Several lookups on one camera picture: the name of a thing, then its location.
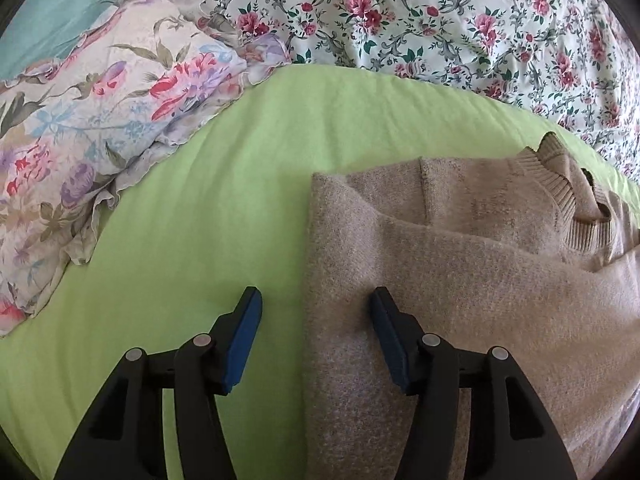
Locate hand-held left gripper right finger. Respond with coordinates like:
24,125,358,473
369,286,578,480

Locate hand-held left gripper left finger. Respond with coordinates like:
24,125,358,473
53,286,263,480

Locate beige knitted sweater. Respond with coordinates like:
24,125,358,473
301,131,640,480

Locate green bed sheet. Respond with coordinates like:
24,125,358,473
0,64,640,480

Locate pastel floral ruffled pillow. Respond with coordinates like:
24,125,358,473
0,0,292,338

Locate red rose floral quilt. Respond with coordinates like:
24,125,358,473
142,0,640,188

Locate teal pillow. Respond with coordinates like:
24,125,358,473
0,0,151,81

